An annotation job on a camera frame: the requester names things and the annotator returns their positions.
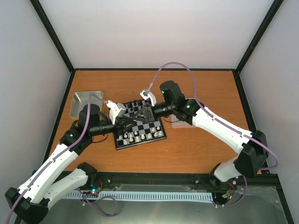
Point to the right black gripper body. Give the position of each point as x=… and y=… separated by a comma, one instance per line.
x=155, y=116

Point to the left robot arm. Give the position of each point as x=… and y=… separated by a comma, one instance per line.
x=32, y=200

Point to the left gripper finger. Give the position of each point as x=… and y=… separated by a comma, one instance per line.
x=127, y=128
x=128, y=121

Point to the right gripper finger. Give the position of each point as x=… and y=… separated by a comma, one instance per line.
x=142, y=119
x=140, y=110

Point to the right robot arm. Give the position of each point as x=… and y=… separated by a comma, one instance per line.
x=249, y=146

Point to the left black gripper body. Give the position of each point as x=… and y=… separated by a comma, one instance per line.
x=119, y=125

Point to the black frame post left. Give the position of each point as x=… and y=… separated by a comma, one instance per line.
x=52, y=34

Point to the black frame post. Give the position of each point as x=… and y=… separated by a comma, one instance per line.
x=275, y=6
x=52, y=34

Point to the black and silver chessboard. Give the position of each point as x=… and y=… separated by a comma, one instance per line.
x=141, y=128

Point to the black frame post right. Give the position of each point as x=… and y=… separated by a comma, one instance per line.
x=275, y=6

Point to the pink tin with white pieces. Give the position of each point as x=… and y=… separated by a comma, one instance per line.
x=180, y=123

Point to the light blue cable duct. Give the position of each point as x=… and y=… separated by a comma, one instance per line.
x=139, y=196

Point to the empty silver metal tin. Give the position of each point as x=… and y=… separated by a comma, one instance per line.
x=79, y=100

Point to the black chess piece set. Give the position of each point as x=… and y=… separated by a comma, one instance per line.
x=134, y=106

